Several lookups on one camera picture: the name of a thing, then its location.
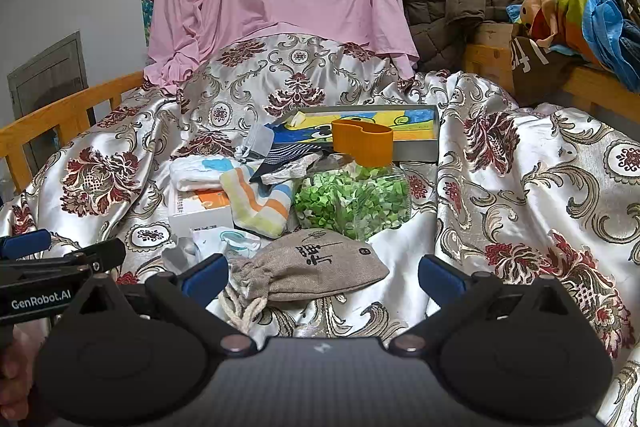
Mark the white and blue sock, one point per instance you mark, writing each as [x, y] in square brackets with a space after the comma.
[206, 172]

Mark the colourful clothes pile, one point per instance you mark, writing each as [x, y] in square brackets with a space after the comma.
[604, 33]

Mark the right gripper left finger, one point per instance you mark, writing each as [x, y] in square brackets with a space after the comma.
[183, 298]

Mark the orange heart-shaped container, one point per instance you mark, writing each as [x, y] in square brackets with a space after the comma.
[370, 145]

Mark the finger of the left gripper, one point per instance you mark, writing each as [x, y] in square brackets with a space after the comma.
[101, 257]
[20, 246]

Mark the floral satin bedspread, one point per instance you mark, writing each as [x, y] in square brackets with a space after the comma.
[516, 192]

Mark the grey face mask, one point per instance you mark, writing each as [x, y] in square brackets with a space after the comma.
[180, 257]

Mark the person's left hand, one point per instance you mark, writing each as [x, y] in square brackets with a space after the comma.
[16, 382]

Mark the brown bag with white letters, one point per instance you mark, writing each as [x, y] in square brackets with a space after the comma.
[539, 75]

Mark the white orange medicine box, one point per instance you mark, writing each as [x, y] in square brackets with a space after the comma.
[188, 211]

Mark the grey tray with colourful picture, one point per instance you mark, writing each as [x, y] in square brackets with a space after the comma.
[415, 127]

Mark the bag of green paper stars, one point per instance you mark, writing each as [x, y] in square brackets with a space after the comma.
[355, 201]

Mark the wooden bed frame right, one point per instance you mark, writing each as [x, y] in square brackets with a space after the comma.
[488, 54]

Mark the wooden bed rail left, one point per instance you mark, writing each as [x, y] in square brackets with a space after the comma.
[68, 116]

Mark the grey door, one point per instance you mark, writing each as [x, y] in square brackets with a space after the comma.
[55, 73]

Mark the colourful wall poster left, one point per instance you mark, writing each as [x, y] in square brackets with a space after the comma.
[147, 14]

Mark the beige drawstring pouch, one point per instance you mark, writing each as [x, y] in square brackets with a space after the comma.
[301, 266]

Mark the navy dotted sock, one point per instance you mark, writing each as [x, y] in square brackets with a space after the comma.
[282, 154]

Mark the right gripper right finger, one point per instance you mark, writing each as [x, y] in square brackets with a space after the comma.
[460, 298]

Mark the striped pastel sock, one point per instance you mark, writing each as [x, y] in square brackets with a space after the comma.
[262, 210]

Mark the packaged face mask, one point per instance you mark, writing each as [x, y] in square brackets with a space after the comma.
[225, 241]

